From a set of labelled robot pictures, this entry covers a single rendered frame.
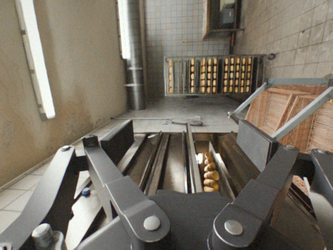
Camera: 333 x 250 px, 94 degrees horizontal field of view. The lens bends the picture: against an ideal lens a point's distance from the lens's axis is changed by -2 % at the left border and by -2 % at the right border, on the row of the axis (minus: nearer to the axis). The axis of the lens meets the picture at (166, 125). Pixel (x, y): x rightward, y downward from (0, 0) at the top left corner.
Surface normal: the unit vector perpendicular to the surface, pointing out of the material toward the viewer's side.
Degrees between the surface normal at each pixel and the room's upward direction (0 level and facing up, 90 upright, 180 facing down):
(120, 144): 180
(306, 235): 70
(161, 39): 90
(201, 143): 90
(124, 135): 180
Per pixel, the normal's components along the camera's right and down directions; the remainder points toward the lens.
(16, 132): 1.00, 0.00
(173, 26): -0.09, 0.29
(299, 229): -0.36, -0.90
